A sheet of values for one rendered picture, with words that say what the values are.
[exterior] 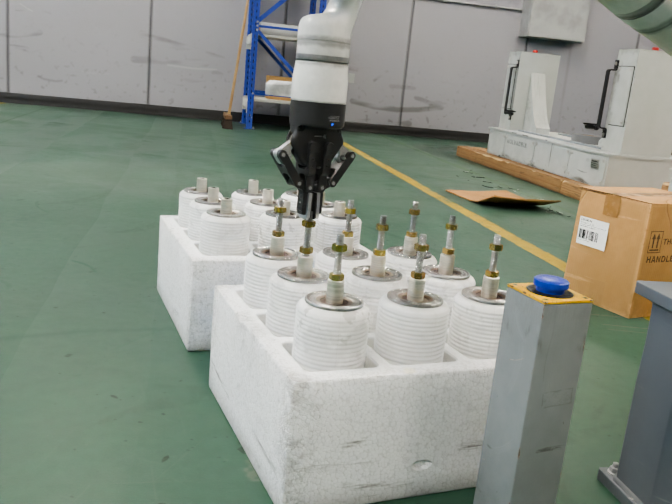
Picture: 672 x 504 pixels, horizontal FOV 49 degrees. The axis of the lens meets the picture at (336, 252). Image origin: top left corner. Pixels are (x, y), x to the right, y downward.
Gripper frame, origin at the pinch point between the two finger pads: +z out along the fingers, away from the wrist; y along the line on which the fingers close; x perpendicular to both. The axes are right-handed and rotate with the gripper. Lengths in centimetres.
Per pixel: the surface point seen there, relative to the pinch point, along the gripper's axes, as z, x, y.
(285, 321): 15.8, -2.6, -4.0
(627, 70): -34, 151, 288
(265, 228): 12.6, 38.2, 15.5
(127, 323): 35, 54, -6
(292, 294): 11.7, -3.2, -3.6
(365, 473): 30.8, -19.6, -1.0
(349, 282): 11.2, -2.2, 6.6
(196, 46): -31, 561, 234
